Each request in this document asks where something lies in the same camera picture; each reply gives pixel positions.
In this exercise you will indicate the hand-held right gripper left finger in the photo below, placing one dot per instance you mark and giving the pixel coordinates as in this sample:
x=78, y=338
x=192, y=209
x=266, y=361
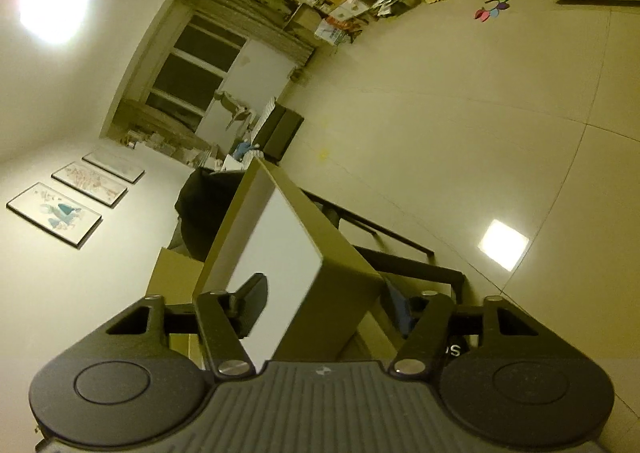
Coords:
x=252, y=305

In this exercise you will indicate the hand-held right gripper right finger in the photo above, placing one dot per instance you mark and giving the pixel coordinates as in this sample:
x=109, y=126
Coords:
x=400, y=313

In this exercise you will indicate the beige box lid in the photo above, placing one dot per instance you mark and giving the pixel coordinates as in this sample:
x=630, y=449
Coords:
x=280, y=258

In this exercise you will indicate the beige cardboard box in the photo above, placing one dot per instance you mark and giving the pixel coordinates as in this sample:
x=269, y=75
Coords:
x=172, y=283

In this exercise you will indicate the black chair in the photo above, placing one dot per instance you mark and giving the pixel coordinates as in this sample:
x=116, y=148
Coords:
x=205, y=213

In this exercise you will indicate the blue plush toy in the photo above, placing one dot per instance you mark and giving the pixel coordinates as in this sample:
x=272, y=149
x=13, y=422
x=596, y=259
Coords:
x=242, y=150

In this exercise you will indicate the grey green sofa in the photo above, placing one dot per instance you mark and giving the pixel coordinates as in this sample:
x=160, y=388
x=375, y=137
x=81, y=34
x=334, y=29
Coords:
x=282, y=133

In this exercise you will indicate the window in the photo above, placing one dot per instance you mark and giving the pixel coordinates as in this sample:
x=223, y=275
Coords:
x=195, y=63

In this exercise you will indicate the beige curtain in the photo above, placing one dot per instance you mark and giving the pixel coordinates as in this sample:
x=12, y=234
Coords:
x=250, y=8

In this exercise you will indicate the colourful floor toy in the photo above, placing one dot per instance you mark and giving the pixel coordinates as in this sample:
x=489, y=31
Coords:
x=492, y=5

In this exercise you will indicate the black chair frame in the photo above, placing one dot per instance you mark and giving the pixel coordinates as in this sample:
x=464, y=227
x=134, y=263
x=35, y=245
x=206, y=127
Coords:
x=410, y=265

